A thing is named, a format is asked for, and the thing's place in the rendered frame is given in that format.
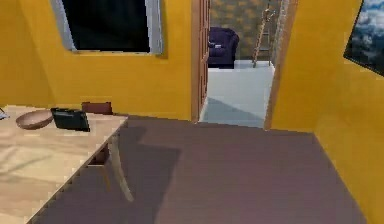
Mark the brown round bowl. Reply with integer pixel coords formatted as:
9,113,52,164
15,109,54,131

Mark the brown wooden ladder shelf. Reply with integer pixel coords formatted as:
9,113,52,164
251,0,278,69

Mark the dark window with grey frame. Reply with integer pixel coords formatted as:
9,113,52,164
49,0,164,56

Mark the brown wooden room door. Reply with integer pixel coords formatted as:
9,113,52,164
190,0,212,123

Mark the framed cloudy sky picture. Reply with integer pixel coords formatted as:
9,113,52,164
343,0,384,78

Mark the dark purple armchair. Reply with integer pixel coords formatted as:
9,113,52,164
207,26,240,70

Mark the pale wooden table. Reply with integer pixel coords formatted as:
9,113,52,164
0,105,135,224

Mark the black flat box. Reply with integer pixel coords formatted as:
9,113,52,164
50,107,91,133

